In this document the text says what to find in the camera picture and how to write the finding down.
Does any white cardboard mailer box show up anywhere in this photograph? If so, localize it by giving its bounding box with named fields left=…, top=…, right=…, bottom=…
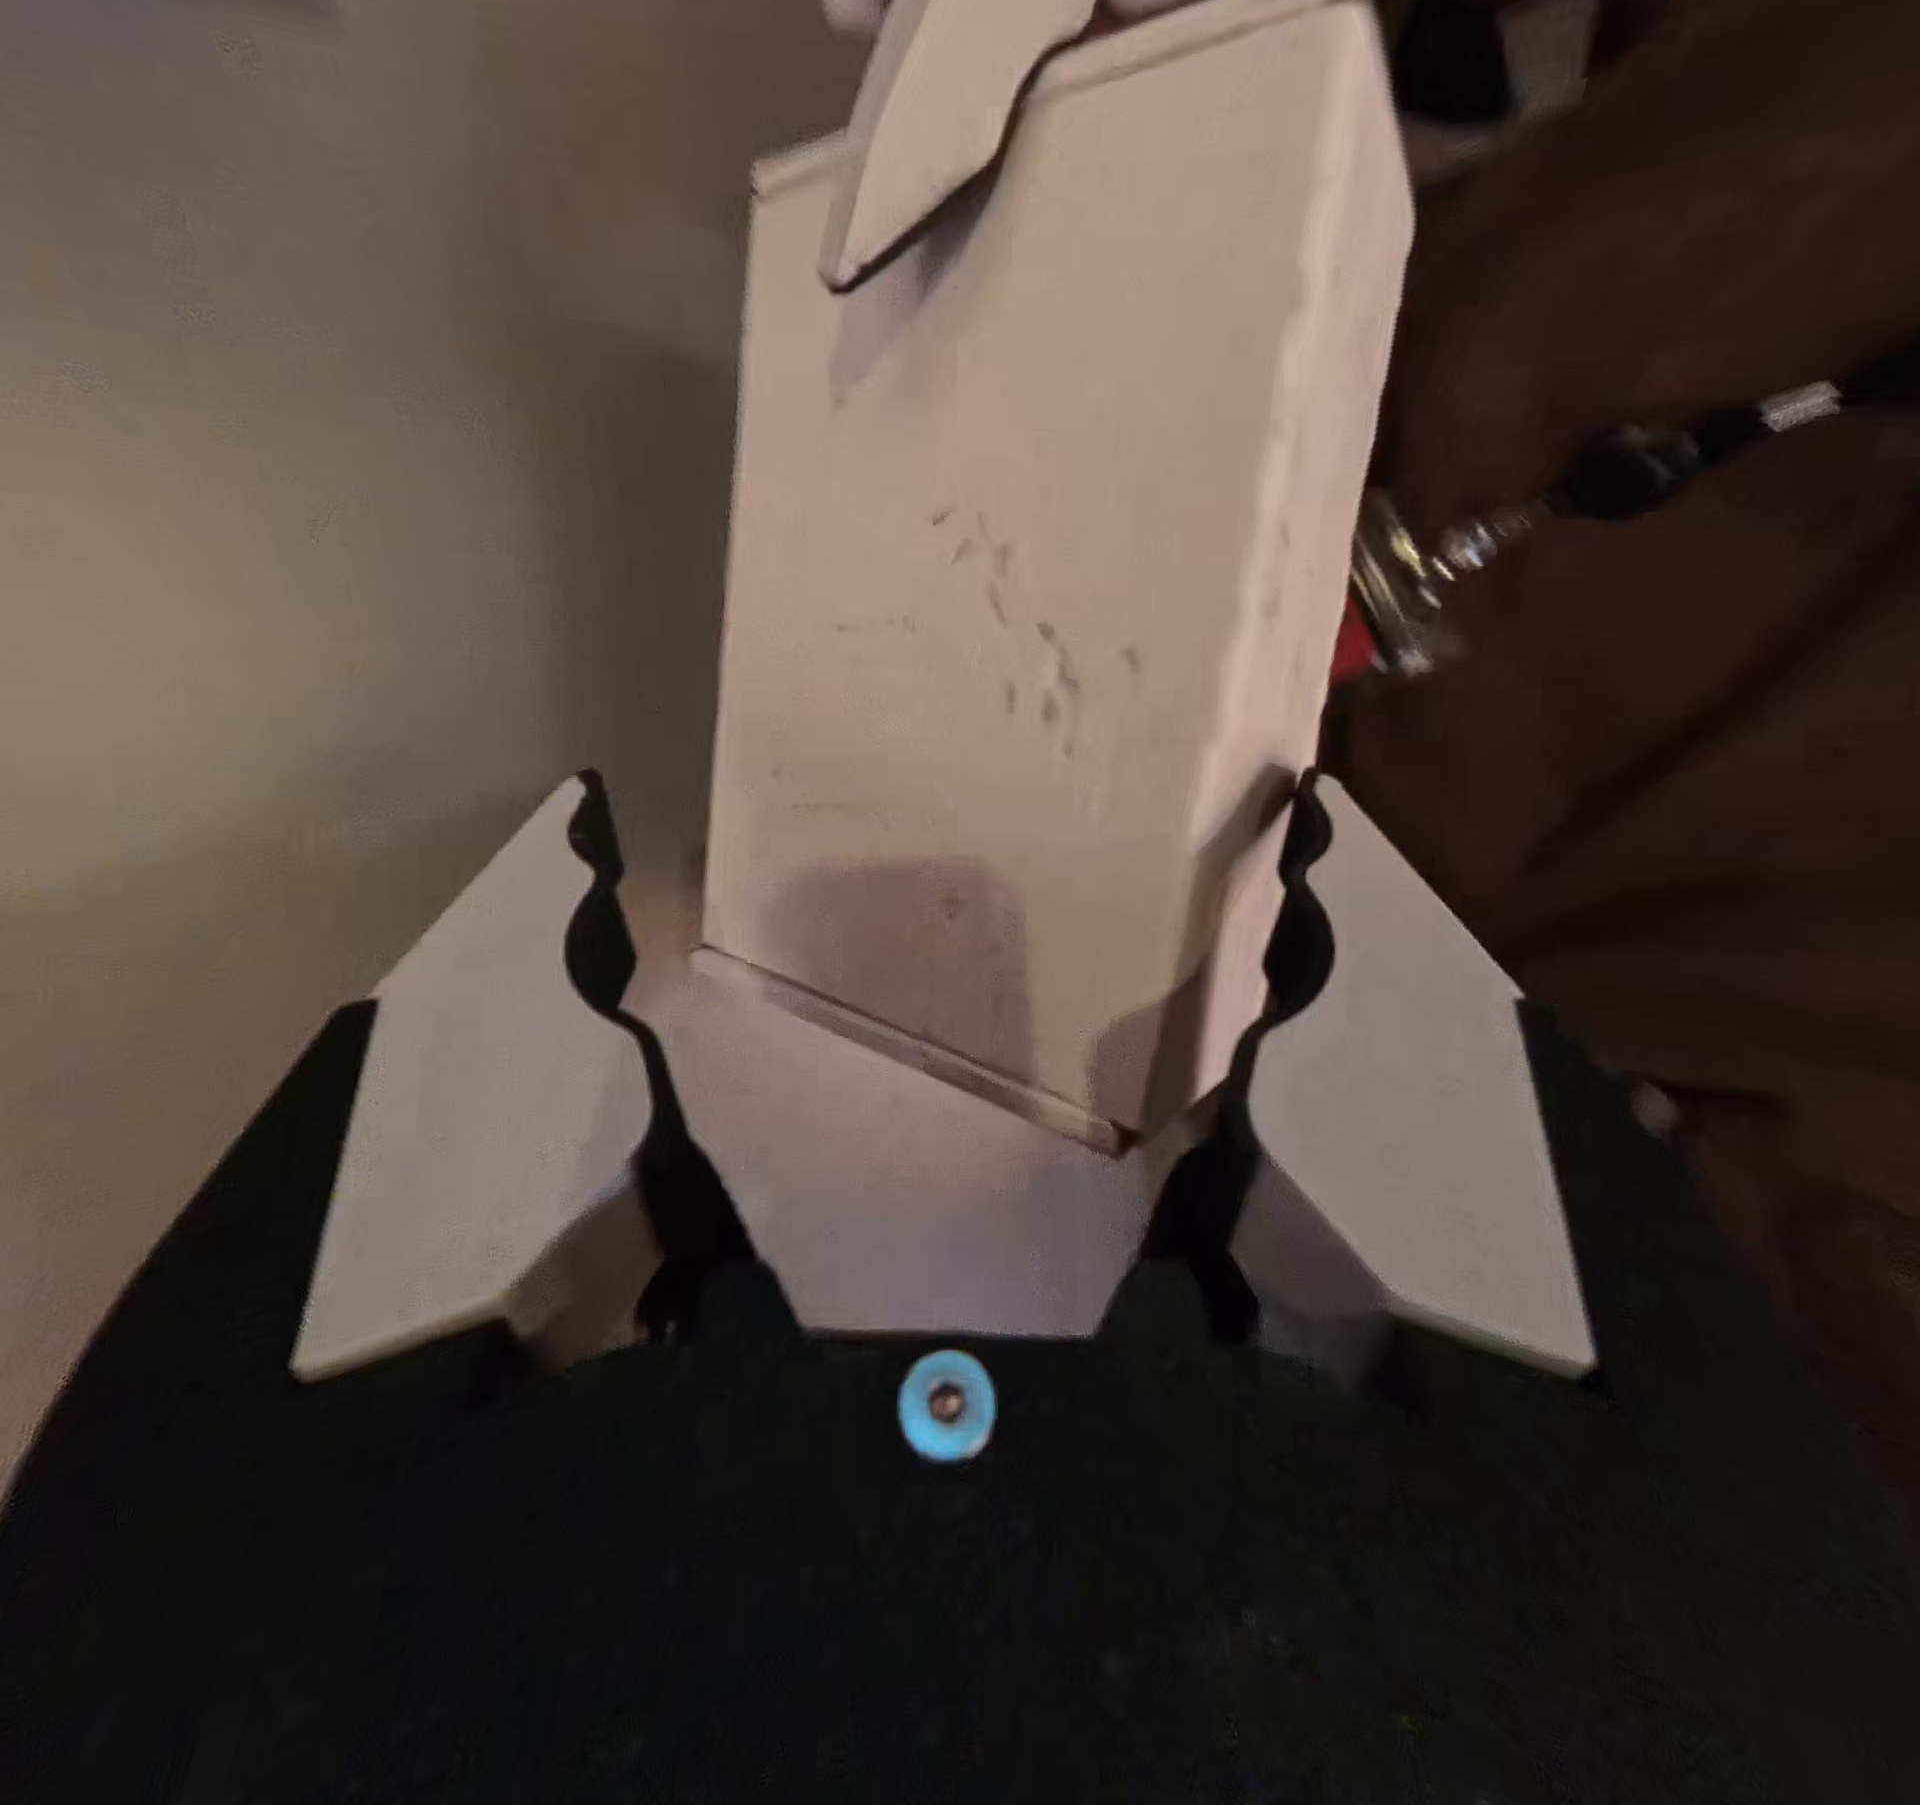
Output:
left=617, top=0, right=1418, bottom=1345

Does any black lanyard with key clip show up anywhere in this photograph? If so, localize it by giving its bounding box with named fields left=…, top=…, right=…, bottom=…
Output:
left=1339, top=378, right=1920, bottom=682

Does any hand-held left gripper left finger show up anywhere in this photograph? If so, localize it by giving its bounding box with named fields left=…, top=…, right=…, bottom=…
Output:
left=290, top=770, right=760, bottom=1387

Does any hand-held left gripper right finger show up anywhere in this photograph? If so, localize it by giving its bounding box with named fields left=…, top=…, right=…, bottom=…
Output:
left=1146, top=770, right=1600, bottom=1387

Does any person's dark clothing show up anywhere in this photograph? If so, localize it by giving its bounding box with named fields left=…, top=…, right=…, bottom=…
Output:
left=1322, top=0, right=1920, bottom=1460

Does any grey desk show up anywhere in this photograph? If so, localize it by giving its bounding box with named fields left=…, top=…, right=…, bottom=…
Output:
left=0, top=0, right=901, bottom=1478

